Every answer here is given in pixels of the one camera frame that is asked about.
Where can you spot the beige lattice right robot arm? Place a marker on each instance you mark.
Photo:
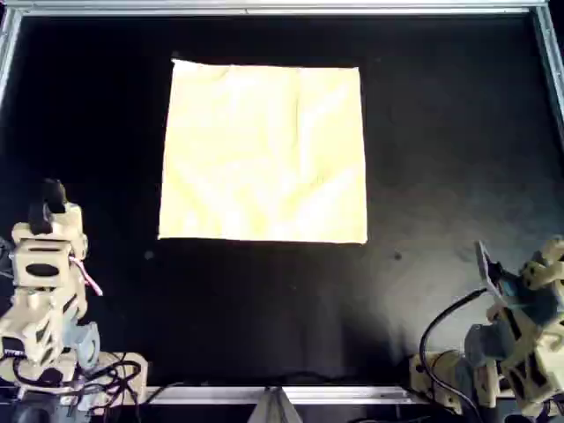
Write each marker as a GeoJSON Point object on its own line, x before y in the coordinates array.
{"type": "Point", "coordinates": [529, 352]}

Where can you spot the beige lattice left robot arm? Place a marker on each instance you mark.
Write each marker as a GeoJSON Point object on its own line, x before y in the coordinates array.
{"type": "Point", "coordinates": [35, 299]}

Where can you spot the grey triangular camera stand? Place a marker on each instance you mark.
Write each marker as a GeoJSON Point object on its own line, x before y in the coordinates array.
{"type": "Point", "coordinates": [275, 410]}

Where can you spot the pale yellow square cloth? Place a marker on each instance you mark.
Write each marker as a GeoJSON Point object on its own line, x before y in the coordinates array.
{"type": "Point", "coordinates": [264, 154]}

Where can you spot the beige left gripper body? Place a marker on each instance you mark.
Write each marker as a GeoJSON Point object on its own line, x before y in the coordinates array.
{"type": "Point", "coordinates": [66, 229]}

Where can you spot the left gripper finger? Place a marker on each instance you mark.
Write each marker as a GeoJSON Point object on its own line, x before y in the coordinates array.
{"type": "Point", "coordinates": [54, 196]}
{"type": "Point", "coordinates": [40, 218]}

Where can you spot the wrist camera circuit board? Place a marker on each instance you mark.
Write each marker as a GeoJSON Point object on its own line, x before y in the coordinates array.
{"type": "Point", "coordinates": [487, 269]}

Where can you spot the beige right arm base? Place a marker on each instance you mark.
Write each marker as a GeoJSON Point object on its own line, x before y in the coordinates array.
{"type": "Point", "coordinates": [423, 370]}

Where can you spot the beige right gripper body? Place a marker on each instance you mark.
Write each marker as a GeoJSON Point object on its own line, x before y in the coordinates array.
{"type": "Point", "coordinates": [544, 269]}

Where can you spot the beige left arm base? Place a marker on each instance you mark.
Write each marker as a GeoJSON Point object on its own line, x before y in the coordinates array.
{"type": "Point", "coordinates": [132, 365]}

